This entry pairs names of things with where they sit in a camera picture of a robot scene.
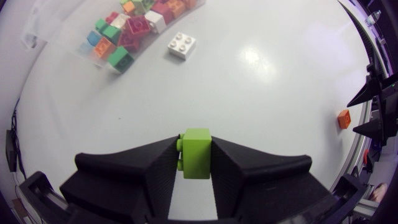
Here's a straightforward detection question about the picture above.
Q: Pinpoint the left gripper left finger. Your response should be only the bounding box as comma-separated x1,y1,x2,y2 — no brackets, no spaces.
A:
59,135,181,224

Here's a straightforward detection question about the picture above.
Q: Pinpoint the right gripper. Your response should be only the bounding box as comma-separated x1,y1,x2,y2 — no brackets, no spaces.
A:
346,72,398,147

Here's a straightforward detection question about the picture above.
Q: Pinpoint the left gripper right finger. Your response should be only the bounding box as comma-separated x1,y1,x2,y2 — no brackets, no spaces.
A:
210,136,333,224

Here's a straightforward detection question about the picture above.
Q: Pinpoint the lime green toy brick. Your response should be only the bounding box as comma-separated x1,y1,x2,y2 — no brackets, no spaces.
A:
176,128,213,180

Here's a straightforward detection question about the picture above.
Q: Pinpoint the clear plastic container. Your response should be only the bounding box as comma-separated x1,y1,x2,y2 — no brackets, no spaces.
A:
70,0,206,75

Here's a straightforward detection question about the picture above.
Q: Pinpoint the pile of toy bricks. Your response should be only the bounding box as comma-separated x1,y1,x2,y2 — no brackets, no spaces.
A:
104,0,198,30

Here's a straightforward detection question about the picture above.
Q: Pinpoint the orange toy brick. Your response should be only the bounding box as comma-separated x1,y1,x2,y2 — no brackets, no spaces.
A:
93,37,117,60
337,109,352,130

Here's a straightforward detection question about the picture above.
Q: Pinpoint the person's hand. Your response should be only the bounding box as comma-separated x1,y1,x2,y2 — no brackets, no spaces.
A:
369,182,389,203

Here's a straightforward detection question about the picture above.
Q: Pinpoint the clear plastic bottle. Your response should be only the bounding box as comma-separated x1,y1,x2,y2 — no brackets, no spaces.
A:
364,9,382,27

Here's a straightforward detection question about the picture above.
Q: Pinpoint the black power brick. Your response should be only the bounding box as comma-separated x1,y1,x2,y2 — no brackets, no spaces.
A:
5,129,18,173

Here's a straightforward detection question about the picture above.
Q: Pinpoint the red toy brick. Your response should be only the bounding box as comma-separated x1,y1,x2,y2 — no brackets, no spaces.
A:
124,15,151,39
117,32,141,52

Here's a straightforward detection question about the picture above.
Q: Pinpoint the blue toy brick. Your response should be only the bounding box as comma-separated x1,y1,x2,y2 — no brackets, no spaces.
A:
86,30,103,47

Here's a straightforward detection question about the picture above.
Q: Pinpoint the white toy brick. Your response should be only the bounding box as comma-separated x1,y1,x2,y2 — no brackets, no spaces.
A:
167,31,197,61
144,10,167,35

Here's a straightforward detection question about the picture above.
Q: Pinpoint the black cable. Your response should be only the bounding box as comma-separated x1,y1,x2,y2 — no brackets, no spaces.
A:
10,98,27,180

